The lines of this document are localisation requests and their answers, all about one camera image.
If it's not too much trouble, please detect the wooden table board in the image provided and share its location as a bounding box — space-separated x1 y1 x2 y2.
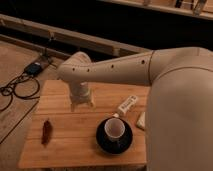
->
19 80 148 169

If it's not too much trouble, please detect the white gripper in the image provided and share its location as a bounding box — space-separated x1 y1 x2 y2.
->
69 82 94 112

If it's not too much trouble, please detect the white cup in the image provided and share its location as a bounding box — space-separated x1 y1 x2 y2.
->
104 118 125 141

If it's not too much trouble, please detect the pale wedge block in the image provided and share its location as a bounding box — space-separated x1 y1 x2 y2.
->
136 112 145 130

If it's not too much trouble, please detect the black power adapter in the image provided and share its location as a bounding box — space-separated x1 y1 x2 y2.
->
24 62 42 76

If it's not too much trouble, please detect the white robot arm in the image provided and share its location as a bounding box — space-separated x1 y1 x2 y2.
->
58 47 213 171

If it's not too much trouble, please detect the black saucer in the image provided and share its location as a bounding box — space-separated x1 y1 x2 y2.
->
96 117 133 154

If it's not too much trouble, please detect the white tube with label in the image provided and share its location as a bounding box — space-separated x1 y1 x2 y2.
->
113 95 138 117

